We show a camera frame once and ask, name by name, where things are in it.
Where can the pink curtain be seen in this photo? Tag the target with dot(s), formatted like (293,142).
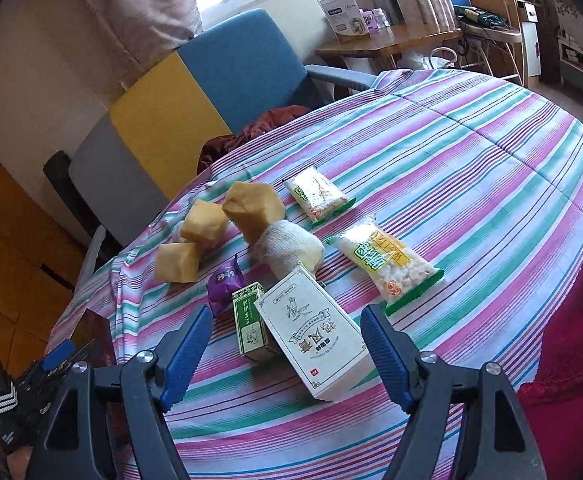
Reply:
(141,33)

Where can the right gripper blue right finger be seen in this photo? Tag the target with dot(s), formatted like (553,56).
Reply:
(395,357)

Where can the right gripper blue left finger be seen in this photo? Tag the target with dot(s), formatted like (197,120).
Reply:
(179,353)

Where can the large white tea box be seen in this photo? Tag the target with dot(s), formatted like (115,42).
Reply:
(320,339)

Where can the large yellow sponge block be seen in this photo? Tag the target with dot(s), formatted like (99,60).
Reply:
(177,263)

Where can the dark red cloth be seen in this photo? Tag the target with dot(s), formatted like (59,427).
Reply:
(216,148)

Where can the wooden desk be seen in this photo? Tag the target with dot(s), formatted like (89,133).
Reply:
(387,44)

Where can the wooden chair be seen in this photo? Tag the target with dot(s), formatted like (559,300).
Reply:
(492,33)

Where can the white appliance carton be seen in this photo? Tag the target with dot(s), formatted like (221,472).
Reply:
(345,18)

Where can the gold tin tray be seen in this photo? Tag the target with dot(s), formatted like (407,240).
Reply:
(94,334)

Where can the small green white box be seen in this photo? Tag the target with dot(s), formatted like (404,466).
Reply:
(254,339)

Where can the red blanket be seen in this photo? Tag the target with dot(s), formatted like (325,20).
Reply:
(553,401)

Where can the green white candy bag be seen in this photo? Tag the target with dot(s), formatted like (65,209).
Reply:
(397,271)

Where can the grey yellow blue chair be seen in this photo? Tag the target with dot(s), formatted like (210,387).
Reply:
(145,149)

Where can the purple snack packet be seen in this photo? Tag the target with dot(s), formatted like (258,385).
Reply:
(223,282)

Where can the small green snack bag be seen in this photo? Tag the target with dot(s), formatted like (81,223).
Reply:
(319,197)

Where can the beige cloth roll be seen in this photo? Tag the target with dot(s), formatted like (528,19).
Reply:
(284,245)

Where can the striped bed cover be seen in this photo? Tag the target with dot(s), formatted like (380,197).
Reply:
(452,199)

